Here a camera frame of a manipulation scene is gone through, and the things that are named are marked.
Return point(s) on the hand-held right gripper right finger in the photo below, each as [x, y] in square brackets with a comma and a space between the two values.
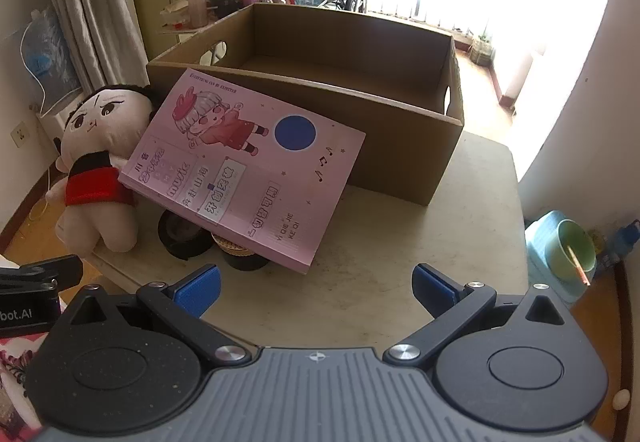
[431, 287]

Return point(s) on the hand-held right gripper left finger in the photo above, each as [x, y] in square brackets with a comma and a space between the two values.
[200, 293]

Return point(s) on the round gold tin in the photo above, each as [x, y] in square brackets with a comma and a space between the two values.
[235, 249]

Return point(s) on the black tape roll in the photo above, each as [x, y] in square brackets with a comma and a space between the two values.
[172, 242]

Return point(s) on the brown cardboard box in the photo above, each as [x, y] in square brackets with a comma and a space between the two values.
[400, 156]

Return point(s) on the plush doll with black hair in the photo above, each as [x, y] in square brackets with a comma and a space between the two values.
[95, 182]

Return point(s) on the pink cartoon notebook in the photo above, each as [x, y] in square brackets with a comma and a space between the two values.
[225, 146]

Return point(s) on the floral pink cloth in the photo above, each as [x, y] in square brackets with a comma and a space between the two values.
[15, 372]

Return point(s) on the light blue plastic stool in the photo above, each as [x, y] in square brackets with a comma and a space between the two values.
[537, 247]

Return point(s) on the green cup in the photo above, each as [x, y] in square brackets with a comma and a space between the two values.
[560, 257]

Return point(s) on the orange pencil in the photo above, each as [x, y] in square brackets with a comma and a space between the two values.
[580, 266]

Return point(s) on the blue water bottle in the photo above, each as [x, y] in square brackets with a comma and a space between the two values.
[622, 242]

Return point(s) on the potted plant basket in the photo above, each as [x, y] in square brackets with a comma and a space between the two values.
[482, 49]

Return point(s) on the blue plastic bag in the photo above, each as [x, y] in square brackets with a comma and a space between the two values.
[47, 51]

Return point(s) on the pink plastic bottle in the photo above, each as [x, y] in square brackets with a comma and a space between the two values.
[196, 4]

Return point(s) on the wall power outlet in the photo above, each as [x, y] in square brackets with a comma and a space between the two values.
[20, 133]

